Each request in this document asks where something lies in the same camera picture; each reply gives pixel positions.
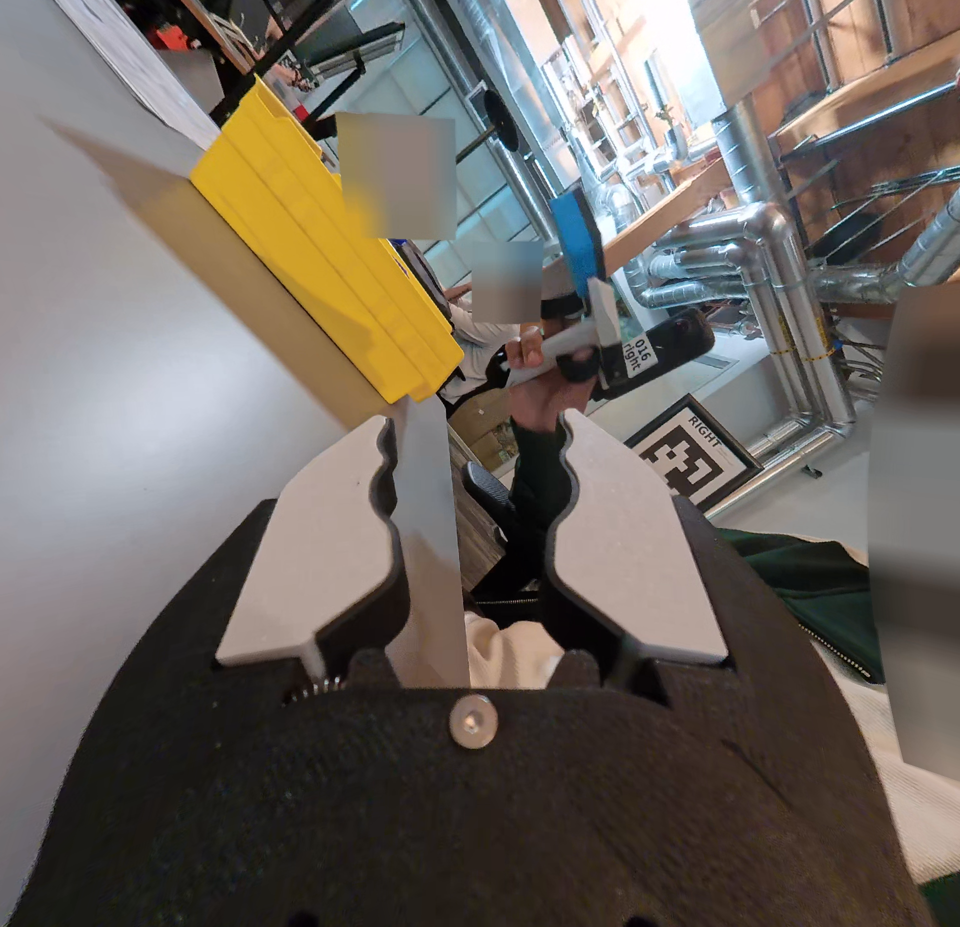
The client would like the black mesh chair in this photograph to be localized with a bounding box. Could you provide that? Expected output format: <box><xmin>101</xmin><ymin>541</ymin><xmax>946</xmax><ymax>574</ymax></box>
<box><xmin>461</xmin><ymin>462</ymin><xmax>519</xmax><ymax>546</ymax></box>

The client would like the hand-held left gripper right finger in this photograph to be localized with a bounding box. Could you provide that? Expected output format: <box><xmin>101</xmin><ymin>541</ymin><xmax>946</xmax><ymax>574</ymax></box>
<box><xmin>541</xmin><ymin>408</ymin><xmax>730</xmax><ymax>688</ymax></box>

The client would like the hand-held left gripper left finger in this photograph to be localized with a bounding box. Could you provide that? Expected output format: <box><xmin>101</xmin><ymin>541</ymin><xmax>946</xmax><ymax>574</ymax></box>
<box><xmin>216</xmin><ymin>415</ymin><xmax>412</xmax><ymax>681</ymax></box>

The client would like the person's right forearm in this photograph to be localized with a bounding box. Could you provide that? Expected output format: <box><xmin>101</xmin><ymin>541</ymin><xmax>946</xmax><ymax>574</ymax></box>
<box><xmin>472</xmin><ymin>417</ymin><xmax>573</xmax><ymax>600</ymax></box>

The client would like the person's torso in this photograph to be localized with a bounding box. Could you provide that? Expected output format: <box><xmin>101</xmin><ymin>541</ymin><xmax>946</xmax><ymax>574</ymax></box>
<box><xmin>463</xmin><ymin>528</ymin><xmax>960</xmax><ymax>894</ymax></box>

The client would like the person's right hand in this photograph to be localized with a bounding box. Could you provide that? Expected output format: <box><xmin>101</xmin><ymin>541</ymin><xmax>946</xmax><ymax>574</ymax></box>
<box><xmin>506</xmin><ymin>327</ymin><xmax>601</xmax><ymax>435</ymax></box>

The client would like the framed marker sign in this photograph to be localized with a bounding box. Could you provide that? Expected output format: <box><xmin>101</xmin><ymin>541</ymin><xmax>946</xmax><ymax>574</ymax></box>
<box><xmin>624</xmin><ymin>394</ymin><xmax>765</xmax><ymax>514</ymax></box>

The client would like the bundle of silver ducts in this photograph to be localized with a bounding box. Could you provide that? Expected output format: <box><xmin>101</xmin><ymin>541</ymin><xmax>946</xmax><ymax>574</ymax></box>
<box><xmin>600</xmin><ymin>102</ymin><xmax>960</xmax><ymax>519</ymax></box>

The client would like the black backpack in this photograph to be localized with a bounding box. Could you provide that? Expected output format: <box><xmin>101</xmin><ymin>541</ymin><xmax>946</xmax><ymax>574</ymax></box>
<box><xmin>396</xmin><ymin>238</ymin><xmax>453</xmax><ymax>324</ymax></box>

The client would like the blue black whiteboard eraser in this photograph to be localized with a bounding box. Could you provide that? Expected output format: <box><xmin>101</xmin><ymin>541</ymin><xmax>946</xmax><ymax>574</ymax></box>
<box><xmin>549</xmin><ymin>186</ymin><xmax>607</xmax><ymax>282</ymax></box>

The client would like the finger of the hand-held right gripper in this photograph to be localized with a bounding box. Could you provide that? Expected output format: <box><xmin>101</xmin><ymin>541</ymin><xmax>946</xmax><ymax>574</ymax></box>
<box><xmin>541</xmin><ymin>257</ymin><xmax>588</xmax><ymax>303</ymax></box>
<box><xmin>586</xmin><ymin>276</ymin><xmax>624</xmax><ymax>378</ymax></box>

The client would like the yellow plastic bin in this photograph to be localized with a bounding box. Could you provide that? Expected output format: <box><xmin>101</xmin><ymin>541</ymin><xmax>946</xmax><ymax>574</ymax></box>
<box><xmin>189</xmin><ymin>74</ymin><xmax>466</xmax><ymax>405</ymax></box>

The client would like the brown cardboard box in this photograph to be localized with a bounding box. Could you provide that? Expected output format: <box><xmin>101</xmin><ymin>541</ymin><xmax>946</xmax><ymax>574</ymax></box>
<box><xmin>450</xmin><ymin>398</ymin><xmax>519</xmax><ymax>472</ymax></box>

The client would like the white blue printed sheet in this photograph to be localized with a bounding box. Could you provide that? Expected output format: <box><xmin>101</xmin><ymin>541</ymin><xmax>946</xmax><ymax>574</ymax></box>
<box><xmin>26</xmin><ymin>0</ymin><xmax>219</xmax><ymax>152</ymax></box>

